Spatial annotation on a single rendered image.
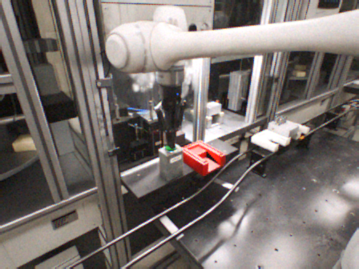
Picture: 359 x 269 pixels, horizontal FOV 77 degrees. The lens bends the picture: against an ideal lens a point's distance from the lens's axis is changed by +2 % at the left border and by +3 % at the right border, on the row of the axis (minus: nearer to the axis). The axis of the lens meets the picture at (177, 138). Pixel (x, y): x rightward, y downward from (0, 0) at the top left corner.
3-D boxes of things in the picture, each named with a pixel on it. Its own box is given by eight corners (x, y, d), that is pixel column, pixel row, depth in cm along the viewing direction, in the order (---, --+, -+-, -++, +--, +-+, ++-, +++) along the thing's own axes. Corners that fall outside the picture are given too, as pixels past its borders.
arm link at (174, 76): (149, 64, 70) (151, 82, 73) (166, 68, 64) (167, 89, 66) (173, 61, 75) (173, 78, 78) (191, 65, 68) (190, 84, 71)
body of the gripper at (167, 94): (174, 78, 77) (174, 104, 81) (152, 82, 72) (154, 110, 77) (187, 83, 72) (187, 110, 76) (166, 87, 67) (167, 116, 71)
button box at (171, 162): (167, 182, 85) (167, 154, 79) (156, 171, 90) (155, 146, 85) (183, 174, 89) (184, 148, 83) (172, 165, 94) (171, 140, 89)
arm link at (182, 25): (163, 60, 75) (140, 66, 65) (162, 6, 68) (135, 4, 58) (193, 62, 71) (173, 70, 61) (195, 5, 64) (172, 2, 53)
